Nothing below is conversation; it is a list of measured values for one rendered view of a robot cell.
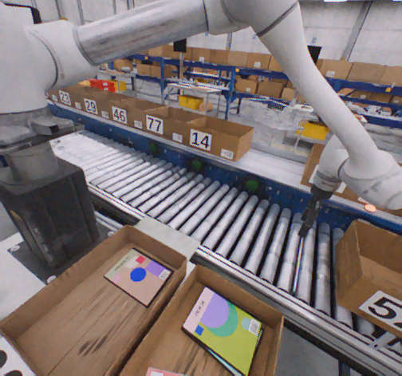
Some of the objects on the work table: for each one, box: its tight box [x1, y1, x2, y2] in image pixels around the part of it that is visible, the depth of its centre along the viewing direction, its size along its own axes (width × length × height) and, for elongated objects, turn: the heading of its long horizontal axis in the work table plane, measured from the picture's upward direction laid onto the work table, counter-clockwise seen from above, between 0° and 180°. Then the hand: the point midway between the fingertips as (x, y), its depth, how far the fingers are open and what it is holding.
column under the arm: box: [0, 156, 116, 285], centre depth 66 cm, size 26×26×33 cm
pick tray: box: [118, 263, 285, 376], centre depth 45 cm, size 28×38×10 cm
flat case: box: [104, 247, 174, 308], centre depth 65 cm, size 14×19×2 cm
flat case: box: [184, 327, 264, 376], centre depth 53 cm, size 14×19×2 cm
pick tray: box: [0, 224, 187, 376], centre depth 56 cm, size 28×38×10 cm
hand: (304, 224), depth 82 cm, fingers open, 10 cm apart
